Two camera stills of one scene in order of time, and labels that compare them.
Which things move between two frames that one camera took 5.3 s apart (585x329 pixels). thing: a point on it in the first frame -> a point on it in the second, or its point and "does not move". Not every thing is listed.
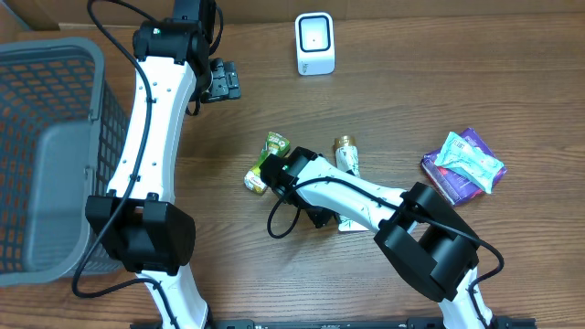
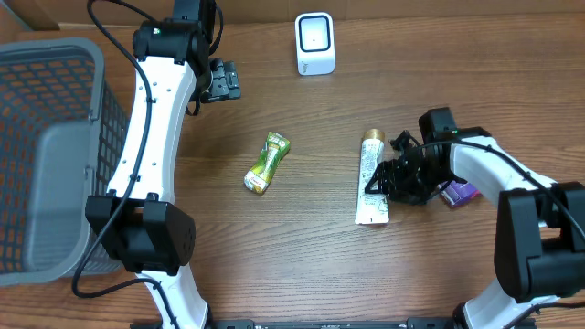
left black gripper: (224, 81) does not move
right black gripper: (324, 216) -> (397, 172)
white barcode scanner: (314, 33) does not move
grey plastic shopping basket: (64, 140) does not move
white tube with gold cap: (346, 158) -> (371, 208)
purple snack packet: (455, 187) does not move
